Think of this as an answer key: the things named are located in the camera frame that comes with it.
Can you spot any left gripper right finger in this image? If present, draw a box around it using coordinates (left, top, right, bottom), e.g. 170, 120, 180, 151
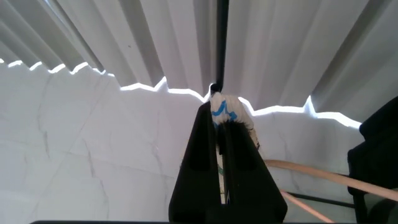
222, 121, 287, 223

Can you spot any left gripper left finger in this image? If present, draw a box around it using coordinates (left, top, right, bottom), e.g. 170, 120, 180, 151
169, 102, 222, 223

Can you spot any pink clothes hanger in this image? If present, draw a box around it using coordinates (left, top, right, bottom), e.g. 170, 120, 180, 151
264, 159, 398, 223

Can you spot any cream printed garment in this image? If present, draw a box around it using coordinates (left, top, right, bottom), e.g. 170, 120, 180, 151
210, 91, 261, 203

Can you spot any black garment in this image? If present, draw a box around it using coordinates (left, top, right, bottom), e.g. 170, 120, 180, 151
347, 96, 398, 223

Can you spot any black clothes rack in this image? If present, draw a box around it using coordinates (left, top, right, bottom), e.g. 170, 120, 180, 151
210, 0, 357, 209

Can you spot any white curtain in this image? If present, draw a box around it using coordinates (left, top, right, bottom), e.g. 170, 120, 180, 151
0, 0, 398, 130

